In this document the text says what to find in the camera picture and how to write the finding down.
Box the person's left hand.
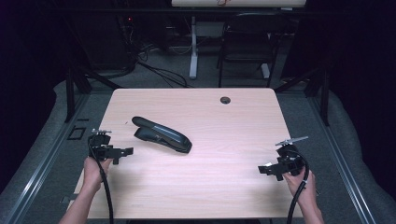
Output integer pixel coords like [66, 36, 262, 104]
[82, 156, 114, 192]

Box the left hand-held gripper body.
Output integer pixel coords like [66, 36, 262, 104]
[87, 128, 125, 162]

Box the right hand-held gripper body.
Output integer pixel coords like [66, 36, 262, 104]
[271, 135, 309, 182]

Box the person's right hand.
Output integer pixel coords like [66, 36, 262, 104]
[282, 169, 318, 207]

